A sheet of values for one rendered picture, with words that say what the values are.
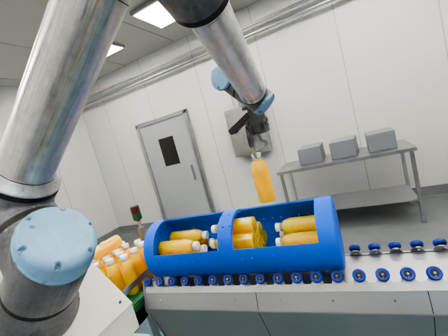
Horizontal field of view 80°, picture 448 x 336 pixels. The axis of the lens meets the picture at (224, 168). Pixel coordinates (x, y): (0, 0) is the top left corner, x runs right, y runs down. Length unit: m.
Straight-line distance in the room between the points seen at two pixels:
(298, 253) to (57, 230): 0.78
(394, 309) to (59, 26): 1.21
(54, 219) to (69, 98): 0.25
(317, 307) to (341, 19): 3.97
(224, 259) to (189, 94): 4.19
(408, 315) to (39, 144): 1.18
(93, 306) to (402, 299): 0.98
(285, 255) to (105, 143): 5.75
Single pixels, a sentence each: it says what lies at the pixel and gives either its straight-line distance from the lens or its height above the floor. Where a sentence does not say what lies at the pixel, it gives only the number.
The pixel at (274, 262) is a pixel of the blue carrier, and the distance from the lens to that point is 1.12.
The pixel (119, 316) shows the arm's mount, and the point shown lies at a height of 1.17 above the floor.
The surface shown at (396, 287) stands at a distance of 1.17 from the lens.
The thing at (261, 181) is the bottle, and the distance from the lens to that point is 1.12.
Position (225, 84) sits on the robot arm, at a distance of 0.96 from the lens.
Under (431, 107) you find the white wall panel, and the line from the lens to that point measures 4.57.
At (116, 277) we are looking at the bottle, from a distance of 1.59.
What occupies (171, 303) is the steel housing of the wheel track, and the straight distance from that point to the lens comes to 1.47.
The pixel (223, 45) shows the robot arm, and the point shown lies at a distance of 0.59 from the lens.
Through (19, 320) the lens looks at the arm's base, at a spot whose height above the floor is 1.32.
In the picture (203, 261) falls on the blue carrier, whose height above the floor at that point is 1.08.
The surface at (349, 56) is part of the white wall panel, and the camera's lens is 4.48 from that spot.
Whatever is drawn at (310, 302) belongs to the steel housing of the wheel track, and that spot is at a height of 0.87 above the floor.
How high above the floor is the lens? 1.57
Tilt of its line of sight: 7 degrees down
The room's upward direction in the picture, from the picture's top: 15 degrees counter-clockwise
